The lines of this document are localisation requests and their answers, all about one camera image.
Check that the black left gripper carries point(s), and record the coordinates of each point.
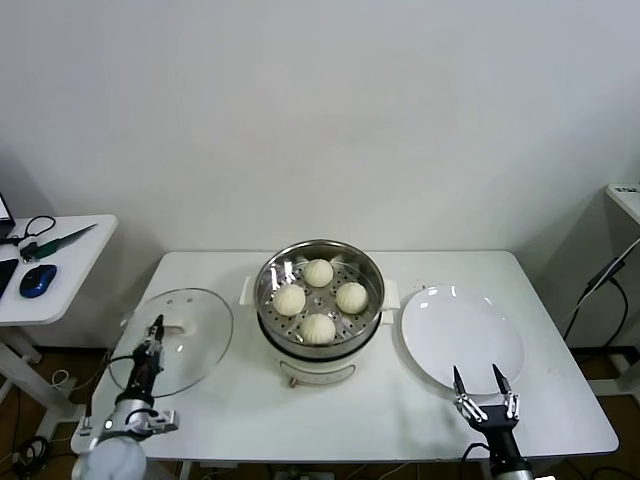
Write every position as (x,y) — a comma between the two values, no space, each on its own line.
(145,375)

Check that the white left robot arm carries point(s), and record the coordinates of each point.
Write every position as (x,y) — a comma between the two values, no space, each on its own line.
(115,460)

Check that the round glass pot lid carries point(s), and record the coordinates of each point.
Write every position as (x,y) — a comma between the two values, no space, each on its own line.
(200,325)

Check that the laptop computer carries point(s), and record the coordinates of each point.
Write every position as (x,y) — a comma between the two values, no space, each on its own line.
(4,210)

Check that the black smartphone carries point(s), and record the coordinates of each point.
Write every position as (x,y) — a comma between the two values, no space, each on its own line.
(7,276)

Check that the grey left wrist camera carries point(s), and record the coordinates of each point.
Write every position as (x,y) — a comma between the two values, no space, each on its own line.
(165,420)

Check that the white side table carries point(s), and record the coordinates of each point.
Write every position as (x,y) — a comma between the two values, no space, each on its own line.
(80,270)

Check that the black power adapter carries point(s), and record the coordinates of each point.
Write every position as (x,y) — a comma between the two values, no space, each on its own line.
(602,274)

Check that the white electric cooker base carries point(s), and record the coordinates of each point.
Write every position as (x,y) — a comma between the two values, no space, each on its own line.
(315,372)

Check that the stainless steel steamer basket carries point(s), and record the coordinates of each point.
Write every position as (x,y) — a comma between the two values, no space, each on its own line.
(360,320)

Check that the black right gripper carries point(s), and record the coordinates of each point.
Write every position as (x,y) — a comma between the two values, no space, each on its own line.
(495,425)

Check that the white steamed baozi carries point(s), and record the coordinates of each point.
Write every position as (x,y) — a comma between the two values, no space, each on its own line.
(317,329)
(351,297)
(318,272)
(289,300)

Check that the white round plate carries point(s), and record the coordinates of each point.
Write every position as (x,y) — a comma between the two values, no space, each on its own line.
(465,335)

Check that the blue computer mouse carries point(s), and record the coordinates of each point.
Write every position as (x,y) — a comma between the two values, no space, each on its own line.
(38,280)

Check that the small white black gadget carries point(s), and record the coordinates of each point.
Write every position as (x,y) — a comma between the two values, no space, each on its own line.
(28,249)

